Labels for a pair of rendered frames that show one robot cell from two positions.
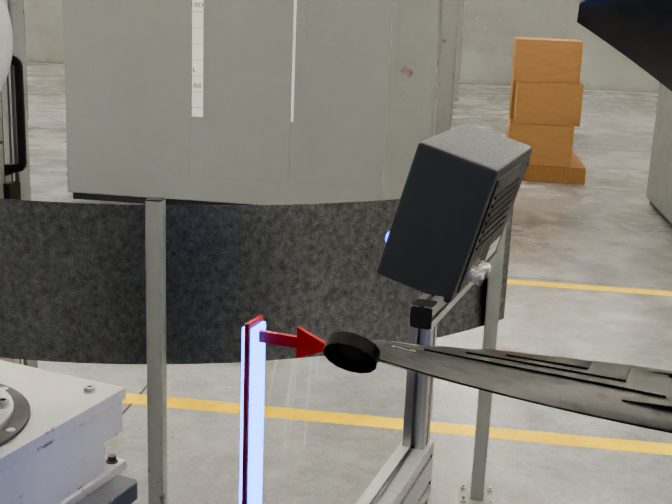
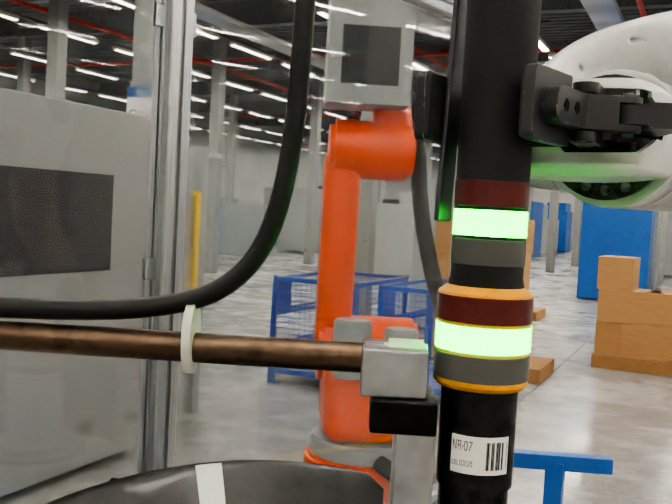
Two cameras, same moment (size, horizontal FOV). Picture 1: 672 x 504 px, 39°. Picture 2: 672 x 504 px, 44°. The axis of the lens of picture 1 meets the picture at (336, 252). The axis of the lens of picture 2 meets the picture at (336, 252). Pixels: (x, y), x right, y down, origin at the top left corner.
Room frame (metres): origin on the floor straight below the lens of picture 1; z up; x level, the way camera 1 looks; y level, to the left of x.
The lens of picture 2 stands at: (0.59, -0.65, 1.60)
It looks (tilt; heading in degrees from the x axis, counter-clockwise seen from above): 3 degrees down; 107
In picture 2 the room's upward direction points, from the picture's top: 3 degrees clockwise
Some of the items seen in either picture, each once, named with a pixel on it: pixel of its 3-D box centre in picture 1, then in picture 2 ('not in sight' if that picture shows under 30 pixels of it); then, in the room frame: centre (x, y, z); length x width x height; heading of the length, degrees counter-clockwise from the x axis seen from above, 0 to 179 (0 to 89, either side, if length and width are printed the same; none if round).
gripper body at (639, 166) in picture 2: not in sight; (580, 130); (0.58, -0.17, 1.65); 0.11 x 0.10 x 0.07; 70
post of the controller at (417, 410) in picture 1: (420, 374); not in sight; (1.16, -0.12, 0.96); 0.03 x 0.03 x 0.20; 70
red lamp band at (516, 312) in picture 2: not in sight; (484, 306); (0.54, -0.27, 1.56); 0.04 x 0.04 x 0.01
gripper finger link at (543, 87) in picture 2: not in sight; (584, 109); (0.58, -0.27, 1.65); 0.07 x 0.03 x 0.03; 70
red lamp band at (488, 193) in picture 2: not in sight; (491, 194); (0.54, -0.27, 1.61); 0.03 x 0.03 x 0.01
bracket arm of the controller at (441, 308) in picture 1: (444, 293); not in sight; (1.26, -0.15, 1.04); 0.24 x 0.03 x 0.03; 160
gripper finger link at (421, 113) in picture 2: not in sight; (435, 113); (0.51, -0.24, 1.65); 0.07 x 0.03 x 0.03; 69
